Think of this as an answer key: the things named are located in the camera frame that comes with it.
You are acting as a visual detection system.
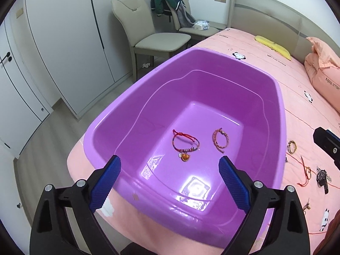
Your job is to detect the red string bracelet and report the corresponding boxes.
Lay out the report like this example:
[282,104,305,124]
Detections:
[297,155,312,187]

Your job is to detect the black wrist watch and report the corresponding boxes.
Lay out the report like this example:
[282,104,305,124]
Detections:
[316,167,329,195]

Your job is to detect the pink bedspread with pandas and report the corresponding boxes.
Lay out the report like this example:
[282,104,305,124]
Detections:
[67,29,339,254]

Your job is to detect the pink pillow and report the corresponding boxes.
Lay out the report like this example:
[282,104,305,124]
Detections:
[304,37,340,112]

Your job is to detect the yellow small pillow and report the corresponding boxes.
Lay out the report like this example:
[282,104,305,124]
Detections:
[255,35,291,61]

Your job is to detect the beige bed headboard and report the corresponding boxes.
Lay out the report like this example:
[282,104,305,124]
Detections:
[227,0,339,63]

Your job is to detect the purple plastic basin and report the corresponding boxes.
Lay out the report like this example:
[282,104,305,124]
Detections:
[84,48,286,248]

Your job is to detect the tissue pack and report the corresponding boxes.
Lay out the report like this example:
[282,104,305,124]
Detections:
[193,20,210,31]

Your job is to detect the white wardrobe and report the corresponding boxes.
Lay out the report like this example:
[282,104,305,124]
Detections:
[0,0,192,160]

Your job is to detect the dark green jacket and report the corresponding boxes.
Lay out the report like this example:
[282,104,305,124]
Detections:
[150,0,182,16]

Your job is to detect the beige front chair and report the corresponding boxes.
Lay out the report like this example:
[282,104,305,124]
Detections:
[111,0,191,81]

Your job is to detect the red beaded charm bracelet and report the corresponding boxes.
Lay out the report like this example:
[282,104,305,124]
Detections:
[172,129,201,163]

